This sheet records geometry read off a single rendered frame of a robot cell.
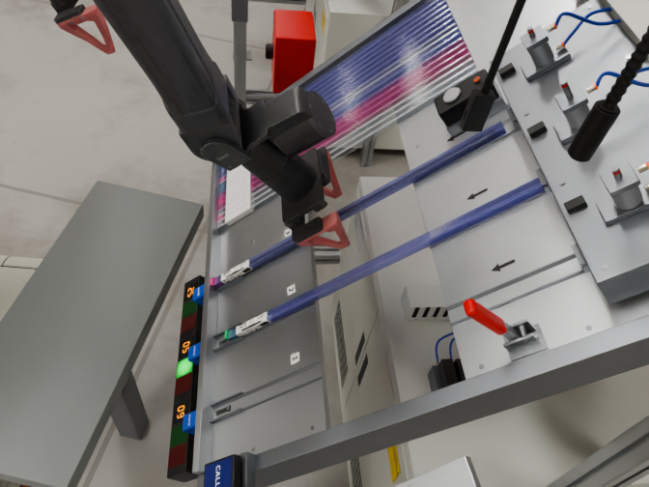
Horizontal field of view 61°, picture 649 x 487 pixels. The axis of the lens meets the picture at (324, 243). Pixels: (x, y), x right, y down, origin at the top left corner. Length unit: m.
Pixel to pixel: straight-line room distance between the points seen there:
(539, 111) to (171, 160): 1.73
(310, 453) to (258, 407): 0.12
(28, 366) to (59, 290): 0.15
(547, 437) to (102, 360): 0.76
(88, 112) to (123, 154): 0.30
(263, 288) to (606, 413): 0.64
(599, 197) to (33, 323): 0.91
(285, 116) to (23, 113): 2.00
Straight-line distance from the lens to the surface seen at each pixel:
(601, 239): 0.55
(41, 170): 2.27
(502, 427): 1.01
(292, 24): 1.46
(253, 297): 0.85
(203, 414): 0.81
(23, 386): 1.04
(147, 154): 2.25
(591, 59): 0.69
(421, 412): 0.60
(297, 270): 0.81
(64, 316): 1.09
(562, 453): 1.04
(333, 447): 0.66
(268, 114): 0.64
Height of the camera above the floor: 1.48
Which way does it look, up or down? 50 degrees down
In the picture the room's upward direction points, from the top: 10 degrees clockwise
